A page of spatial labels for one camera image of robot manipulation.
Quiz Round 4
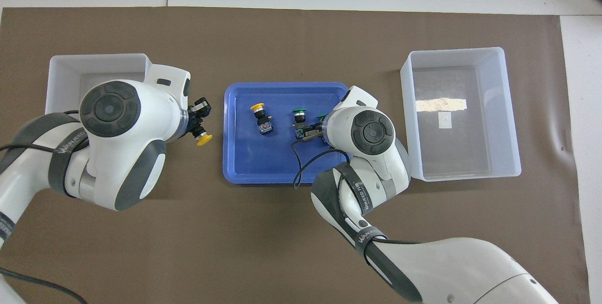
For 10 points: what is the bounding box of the yellow push button switch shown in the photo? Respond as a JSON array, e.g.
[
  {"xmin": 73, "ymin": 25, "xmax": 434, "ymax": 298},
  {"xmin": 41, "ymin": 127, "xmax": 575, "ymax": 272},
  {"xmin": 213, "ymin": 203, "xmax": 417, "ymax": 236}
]
[
  {"xmin": 250, "ymin": 103, "xmax": 274, "ymax": 135},
  {"xmin": 190, "ymin": 116, "xmax": 213, "ymax": 147}
]

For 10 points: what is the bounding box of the blue plastic tray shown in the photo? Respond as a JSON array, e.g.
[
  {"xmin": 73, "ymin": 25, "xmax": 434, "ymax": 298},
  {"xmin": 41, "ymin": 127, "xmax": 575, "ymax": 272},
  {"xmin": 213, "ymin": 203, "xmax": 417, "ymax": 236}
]
[{"xmin": 222, "ymin": 81, "xmax": 352, "ymax": 185}]

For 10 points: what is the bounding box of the brown table mat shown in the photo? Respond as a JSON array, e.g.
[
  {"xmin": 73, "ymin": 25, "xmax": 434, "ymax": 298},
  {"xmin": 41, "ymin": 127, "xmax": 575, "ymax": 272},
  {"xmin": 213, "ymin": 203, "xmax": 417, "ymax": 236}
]
[{"xmin": 0, "ymin": 7, "xmax": 591, "ymax": 304}]

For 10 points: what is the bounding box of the translucent white plastic box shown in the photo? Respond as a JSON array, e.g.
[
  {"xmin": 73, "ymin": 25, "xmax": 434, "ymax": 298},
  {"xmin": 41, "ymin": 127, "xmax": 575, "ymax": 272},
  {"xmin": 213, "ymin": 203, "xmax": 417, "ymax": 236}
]
[
  {"xmin": 46, "ymin": 53, "xmax": 153, "ymax": 116},
  {"xmin": 400, "ymin": 47, "xmax": 523, "ymax": 182}
]

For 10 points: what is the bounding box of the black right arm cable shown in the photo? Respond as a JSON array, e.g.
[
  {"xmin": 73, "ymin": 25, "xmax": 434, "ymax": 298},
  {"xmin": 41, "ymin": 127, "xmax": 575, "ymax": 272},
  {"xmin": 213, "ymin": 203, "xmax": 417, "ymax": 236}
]
[{"xmin": 291, "ymin": 142, "xmax": 351, "ymax": 189}]

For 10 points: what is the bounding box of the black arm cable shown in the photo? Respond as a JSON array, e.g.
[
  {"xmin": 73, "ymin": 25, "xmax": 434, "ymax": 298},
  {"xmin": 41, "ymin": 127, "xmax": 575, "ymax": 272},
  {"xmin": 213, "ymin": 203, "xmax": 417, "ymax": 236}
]
[
  {"xmin": 0, "ymin": 109, "xmax": 90, "ymax": 304},
  {"xmin": 291, "ymin": 142, "xmax": 351, "ymax": 189}
]

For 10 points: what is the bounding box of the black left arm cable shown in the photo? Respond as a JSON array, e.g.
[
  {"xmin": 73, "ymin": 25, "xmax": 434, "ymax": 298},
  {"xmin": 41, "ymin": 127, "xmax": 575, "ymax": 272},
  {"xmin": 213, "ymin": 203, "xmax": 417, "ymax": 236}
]
[{"xmin": 0, "ymin": 109, "xmax": 90, "ymax": 304}]

